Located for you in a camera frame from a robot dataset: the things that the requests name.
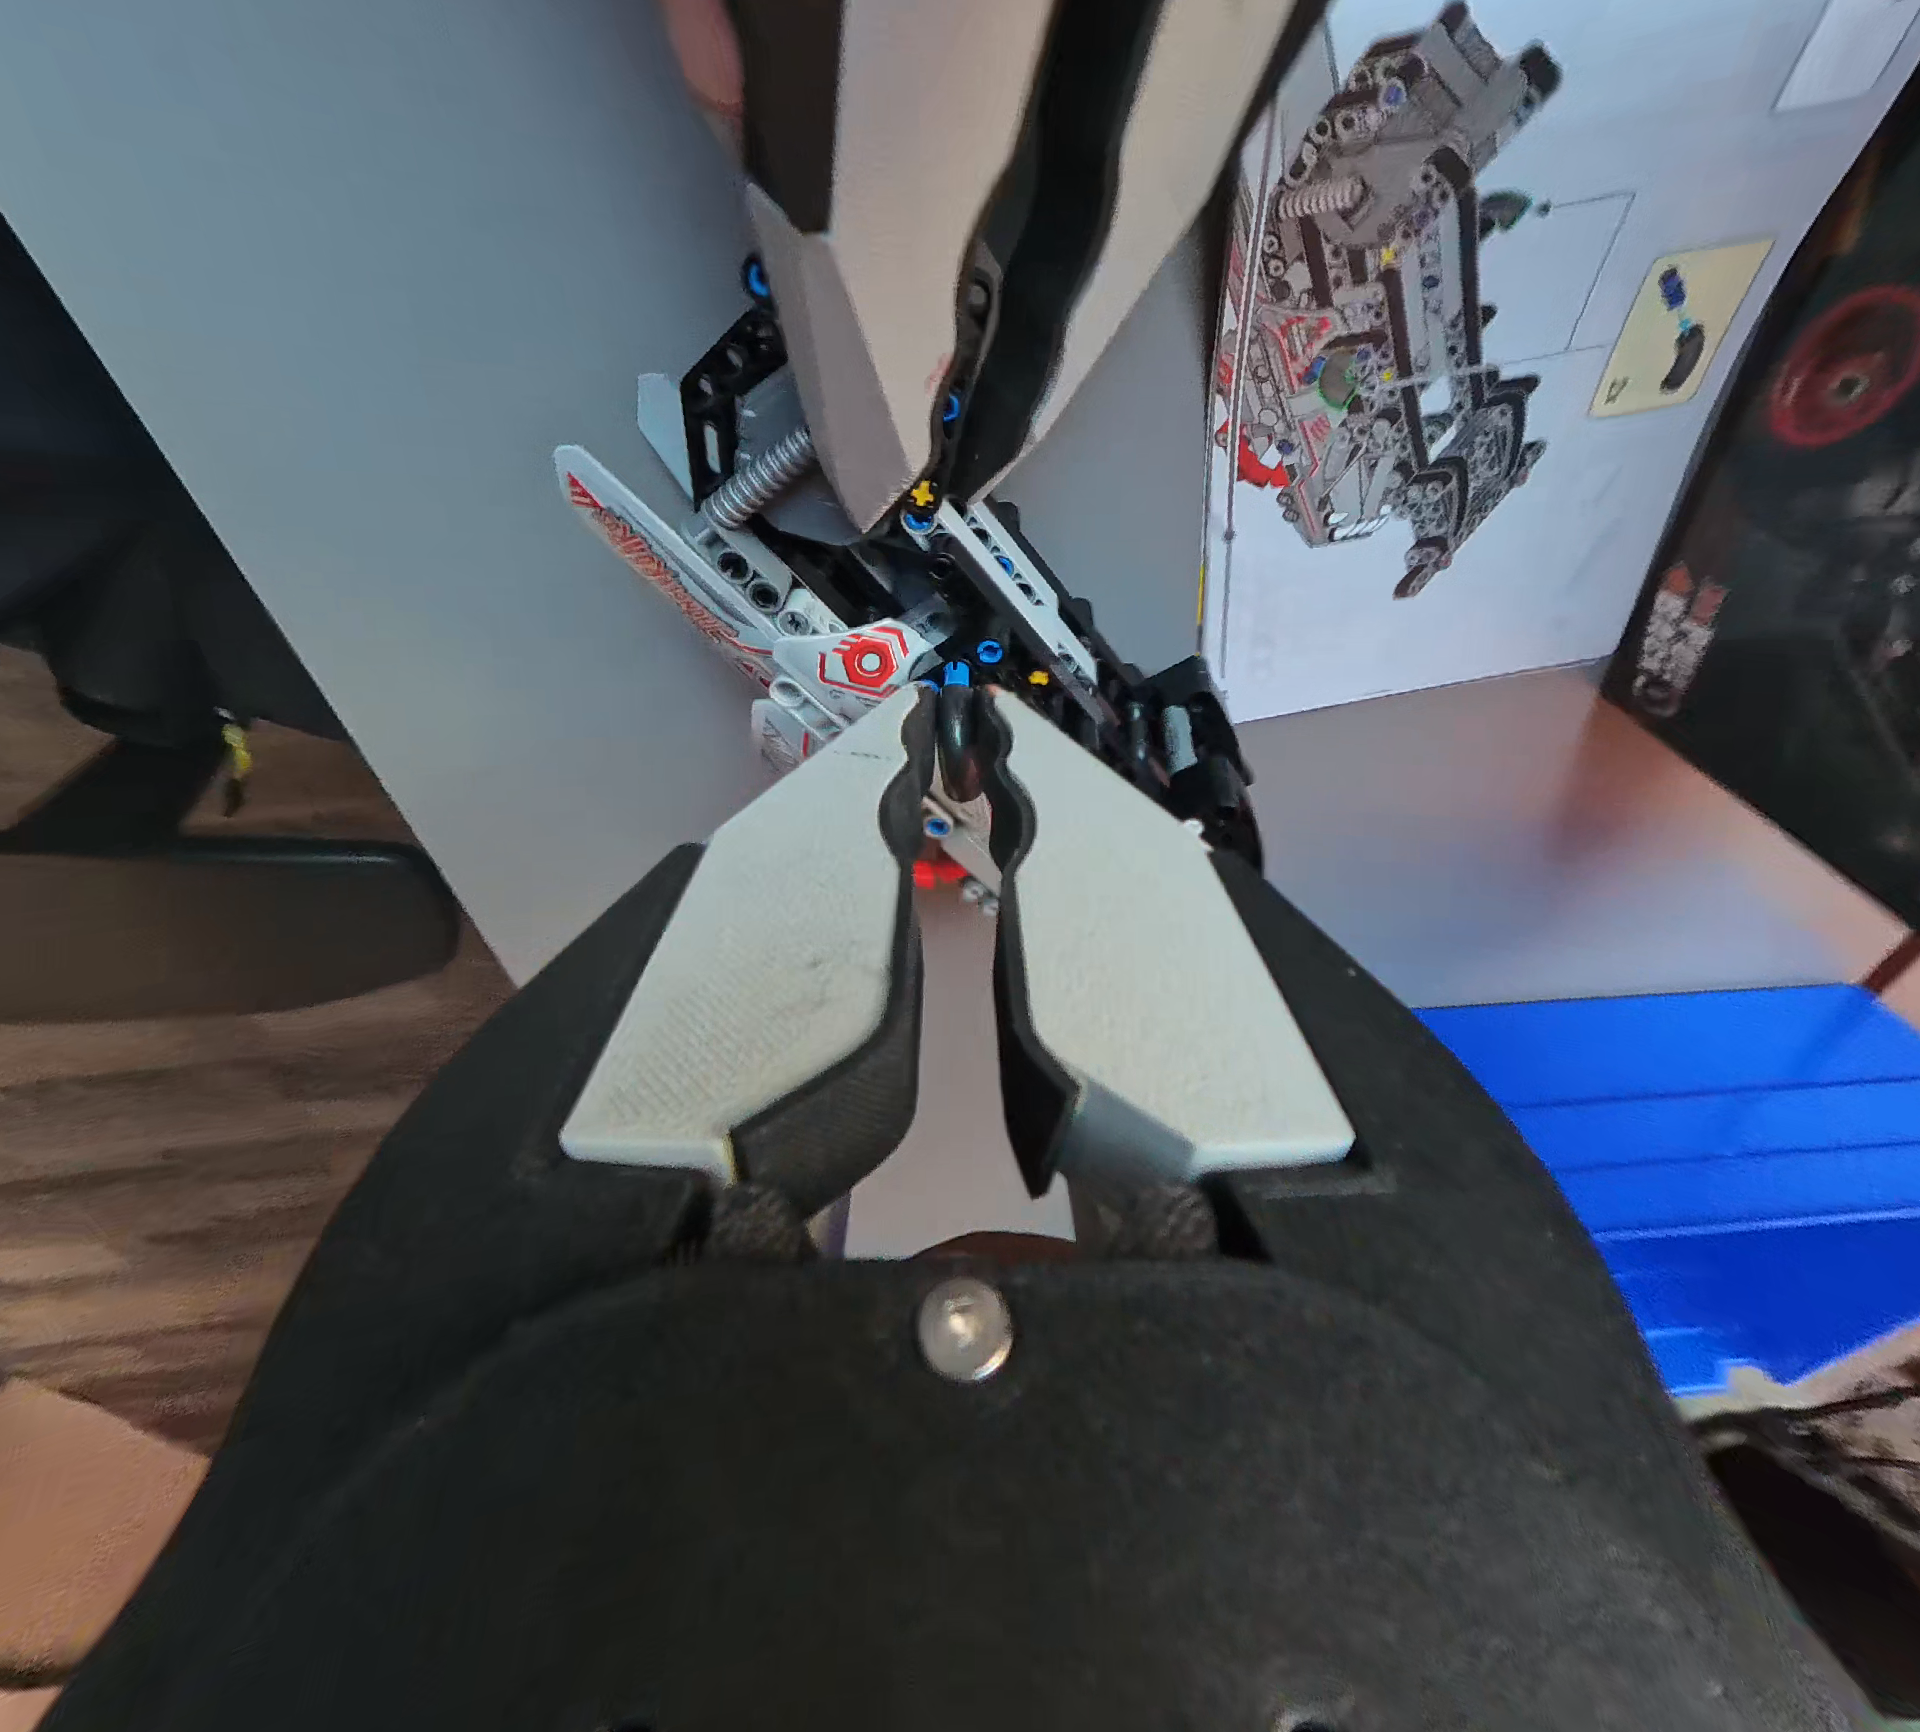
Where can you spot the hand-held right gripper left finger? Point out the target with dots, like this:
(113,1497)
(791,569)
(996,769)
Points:
(751,982)

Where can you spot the black and white lego model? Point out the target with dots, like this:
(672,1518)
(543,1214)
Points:
(729,577)

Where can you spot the blue plastic storage bin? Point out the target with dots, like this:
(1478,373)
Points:
(1680,1132)

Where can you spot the black toy box red wheel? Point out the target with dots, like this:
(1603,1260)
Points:
(1801,563)

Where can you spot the lego instruction booklet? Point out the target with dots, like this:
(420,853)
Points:
(1590,37)

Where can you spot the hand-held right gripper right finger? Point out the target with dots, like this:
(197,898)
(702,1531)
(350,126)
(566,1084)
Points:
(1155,997)

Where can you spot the small curved lego piece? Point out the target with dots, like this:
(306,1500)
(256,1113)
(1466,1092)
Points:
(960,750)

